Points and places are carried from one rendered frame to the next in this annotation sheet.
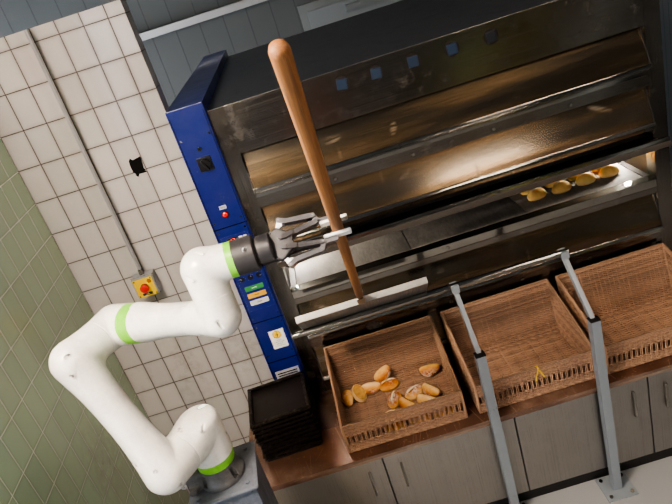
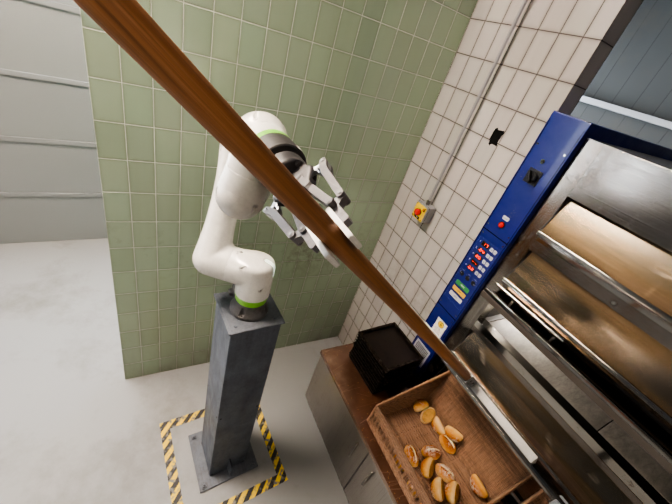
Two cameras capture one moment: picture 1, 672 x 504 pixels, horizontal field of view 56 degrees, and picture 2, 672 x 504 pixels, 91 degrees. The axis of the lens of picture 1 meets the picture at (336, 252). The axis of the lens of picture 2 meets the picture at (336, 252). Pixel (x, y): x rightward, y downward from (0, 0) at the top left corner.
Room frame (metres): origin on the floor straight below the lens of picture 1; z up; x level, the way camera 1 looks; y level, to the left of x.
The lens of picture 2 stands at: (1.23, -0.33, 2.16)
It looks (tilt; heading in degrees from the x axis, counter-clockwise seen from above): 32 degrees down; 52
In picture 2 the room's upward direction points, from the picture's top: 19 degrees clockwise
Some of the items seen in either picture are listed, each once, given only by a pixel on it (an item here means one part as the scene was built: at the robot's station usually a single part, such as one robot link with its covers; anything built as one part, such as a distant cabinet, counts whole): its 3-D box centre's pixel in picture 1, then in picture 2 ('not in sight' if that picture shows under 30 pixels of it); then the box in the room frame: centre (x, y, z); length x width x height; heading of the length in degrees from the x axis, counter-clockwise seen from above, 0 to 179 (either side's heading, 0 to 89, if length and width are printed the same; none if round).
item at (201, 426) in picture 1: (202, 440); (251, 276); (1.59, 0.56, 1.36); 0.16 x 0.13 x 0.19; 145
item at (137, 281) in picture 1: (146, 283); (423, 211); (2.68, 0.86, 1.46); 0.10 x 0.07 x 0.10; 89
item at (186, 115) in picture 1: (266, 244); (539, 294); (3.64, 0.39, 1.08); 1.93 x 0.16 x 2.15; 179
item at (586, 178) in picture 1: (551, 167); not in sight; (3.12, -1.23, 1.21); 0.61 x 0.48 x 0.06; 179
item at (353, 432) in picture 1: (391, 380); (443, 444); (2.44, -0.06, 0.72); 0.56 x 0.49 x 0.28; 88
